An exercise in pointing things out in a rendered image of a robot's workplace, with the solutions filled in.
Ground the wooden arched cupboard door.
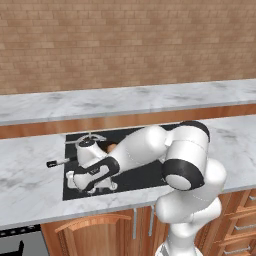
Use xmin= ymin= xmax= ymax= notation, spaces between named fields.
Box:
xmin=40 ymin=209 xmax=136 ymax=256

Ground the grey cupboard door handle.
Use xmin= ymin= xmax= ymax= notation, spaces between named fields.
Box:
xmin=150 ymin=205 xmax=156 ymax=237
xmin=132 ymin=208 xmax=138 ymax=240

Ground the pan with black handle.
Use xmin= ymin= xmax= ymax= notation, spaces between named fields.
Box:
xmin=45 ymin=158 xmax=73 ymax=169

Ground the black and grey appliance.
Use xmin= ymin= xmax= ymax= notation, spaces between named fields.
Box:
xmin=0 ymin=224 xmax=50 ymax=256

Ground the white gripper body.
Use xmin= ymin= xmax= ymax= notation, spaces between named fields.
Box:
xmin=65 ymin=170 xmax=119 ymax=195

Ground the black hob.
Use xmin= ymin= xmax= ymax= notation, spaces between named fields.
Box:
xmin=62 ymin=123 xmax=188 ymax=201

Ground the wooden drawer front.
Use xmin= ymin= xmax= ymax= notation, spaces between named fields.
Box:
xmin=222 ymin=211 xmax=256 ymax=242
xmin=213 ymin=237 xmax=256 ymax=256
xmin=235 ymin=189 xmax=256 ymax=213

